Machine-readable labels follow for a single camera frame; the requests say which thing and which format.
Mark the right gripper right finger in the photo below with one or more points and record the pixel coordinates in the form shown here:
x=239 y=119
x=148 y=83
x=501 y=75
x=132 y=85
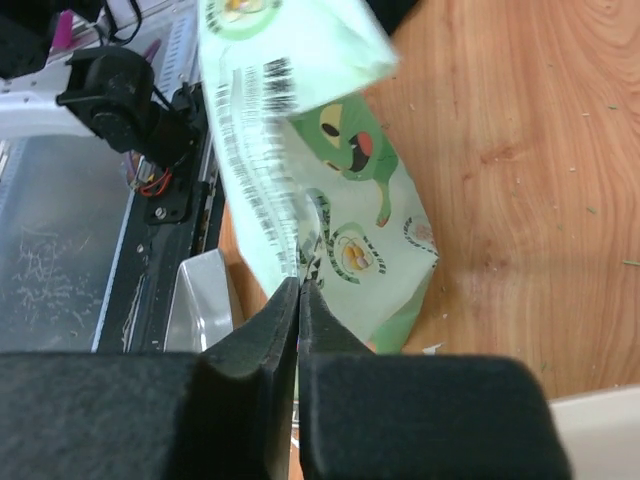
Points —
x=370 y=416

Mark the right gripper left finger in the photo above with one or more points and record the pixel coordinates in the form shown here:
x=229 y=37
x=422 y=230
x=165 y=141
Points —
x=224 y=413

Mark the metal litter scoop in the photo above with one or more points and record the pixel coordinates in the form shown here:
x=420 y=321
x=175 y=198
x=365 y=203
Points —
x=201 y=311

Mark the green cat litter bag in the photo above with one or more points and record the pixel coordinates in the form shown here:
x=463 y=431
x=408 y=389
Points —
x=316 y=190

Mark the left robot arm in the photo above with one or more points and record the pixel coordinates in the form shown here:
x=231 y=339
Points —
x=105 y=92

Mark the beige green litter box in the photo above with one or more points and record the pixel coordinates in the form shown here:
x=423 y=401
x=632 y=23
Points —
x=600 y=432

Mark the white paper scrap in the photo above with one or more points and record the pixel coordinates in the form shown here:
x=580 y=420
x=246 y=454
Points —
x=433 y=349

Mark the black cloth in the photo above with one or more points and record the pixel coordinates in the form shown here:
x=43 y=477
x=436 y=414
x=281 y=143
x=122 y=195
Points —
x=405 y=12

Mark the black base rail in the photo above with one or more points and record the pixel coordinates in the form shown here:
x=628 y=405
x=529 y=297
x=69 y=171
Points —
x=159 y=233

